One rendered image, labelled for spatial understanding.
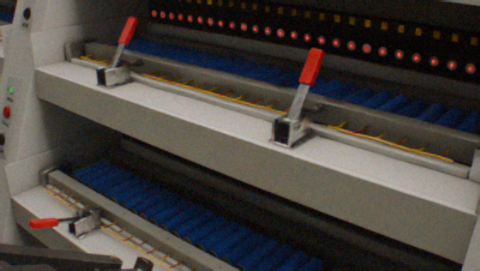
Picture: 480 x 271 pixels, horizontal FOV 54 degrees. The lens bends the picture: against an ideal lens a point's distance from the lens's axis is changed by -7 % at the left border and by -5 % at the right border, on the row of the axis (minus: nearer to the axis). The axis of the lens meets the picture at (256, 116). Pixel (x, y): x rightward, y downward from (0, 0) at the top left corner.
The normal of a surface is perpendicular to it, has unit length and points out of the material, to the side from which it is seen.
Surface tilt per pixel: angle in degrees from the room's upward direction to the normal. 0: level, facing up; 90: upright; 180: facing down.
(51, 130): 90
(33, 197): 21
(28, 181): 90
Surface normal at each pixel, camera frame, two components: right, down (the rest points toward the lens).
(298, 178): -0.61, 0.28
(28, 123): 0.80, 0.23
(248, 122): 0.02, -0.93
